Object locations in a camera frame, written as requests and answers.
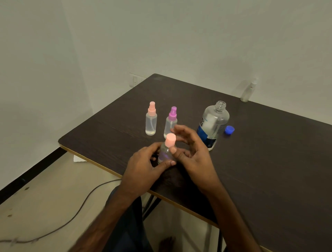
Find person's left hand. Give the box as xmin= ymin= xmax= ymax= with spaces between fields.
xmin=120 ymin=142 xmax=177 ymax=198

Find person's right hand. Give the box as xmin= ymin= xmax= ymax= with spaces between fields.
xmin=169 ymin=125 xmax=224 ymax=196

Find small bottle with peach cap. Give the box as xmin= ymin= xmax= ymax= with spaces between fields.
xmin=157 ymin=133 xmax=177 ymax=166

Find person's right forearm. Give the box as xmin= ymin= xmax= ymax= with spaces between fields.
xmin=204 ymin=182 xmax=263 ymax=252

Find person's left forearm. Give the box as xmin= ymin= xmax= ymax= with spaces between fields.
xmin=68 ymin=186 xmax=142 ymax=252

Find clear spray bottle purple nozzle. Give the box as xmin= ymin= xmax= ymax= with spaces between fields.
xmin=163 ymin=106 xmax=178 ymax=139

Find clear spray bottle pink nozzle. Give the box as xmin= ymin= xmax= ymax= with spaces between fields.
xmin=145 ymin=101 xmax=158 ymax=136

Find black metal table leg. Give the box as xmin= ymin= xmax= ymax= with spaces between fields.
xmin=216 ymin=228 xmax=224 ymax=252
xmin=142 ymin=194 xmax=162 ymax=222

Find large clear water bottle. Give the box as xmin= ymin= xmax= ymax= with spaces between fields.
xmin=196 ymin=100 xmax=230 ymax=151

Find dark blue shorts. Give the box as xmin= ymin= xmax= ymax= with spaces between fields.
xmin=102 ymin=186 xmax=154 ymax=252

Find person's foot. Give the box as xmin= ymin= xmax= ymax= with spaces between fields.
xmin=158 ymin=236 xmax=176 ymax=252

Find clear spray bottle clear cap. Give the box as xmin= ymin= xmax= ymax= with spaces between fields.
xmin=240 ymin=78 xmax=259 ymax=103

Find black baseboard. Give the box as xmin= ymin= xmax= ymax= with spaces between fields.
xmin=0 ymin=146 xmax=67 ymax=205

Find white wall socket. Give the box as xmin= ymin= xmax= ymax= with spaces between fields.
xmin=129 ymin=72 xmax=147 ymax=88

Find dark cable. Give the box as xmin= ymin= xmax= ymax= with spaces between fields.
xmin=0 ymin=178 xmax=122 ymax=245

